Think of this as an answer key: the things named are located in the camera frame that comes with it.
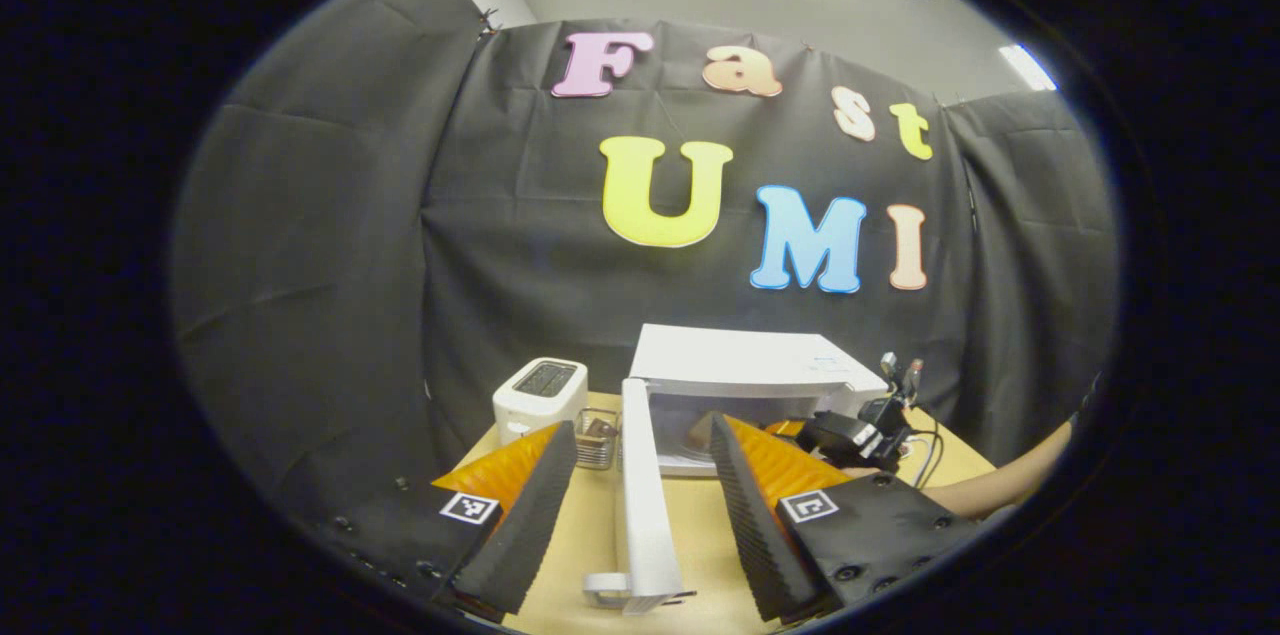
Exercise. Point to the white microwave oven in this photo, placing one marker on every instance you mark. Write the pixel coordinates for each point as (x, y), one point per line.
(740, 360)

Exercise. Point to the black backdrop cloth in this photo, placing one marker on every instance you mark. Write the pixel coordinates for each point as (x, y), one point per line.
(350, 265)

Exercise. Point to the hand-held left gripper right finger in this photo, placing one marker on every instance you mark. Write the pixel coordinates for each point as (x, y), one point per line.
(755, 535)

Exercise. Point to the small ceiling light panel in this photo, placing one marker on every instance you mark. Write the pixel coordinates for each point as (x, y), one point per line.
(1028, 67)

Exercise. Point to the white toaster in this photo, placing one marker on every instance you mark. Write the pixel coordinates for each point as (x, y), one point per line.
(535, 400)

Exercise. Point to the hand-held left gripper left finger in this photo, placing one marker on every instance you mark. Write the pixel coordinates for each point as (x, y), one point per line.
(530, 525)

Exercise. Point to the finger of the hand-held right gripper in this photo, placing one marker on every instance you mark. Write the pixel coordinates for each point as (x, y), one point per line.
(783, 428)

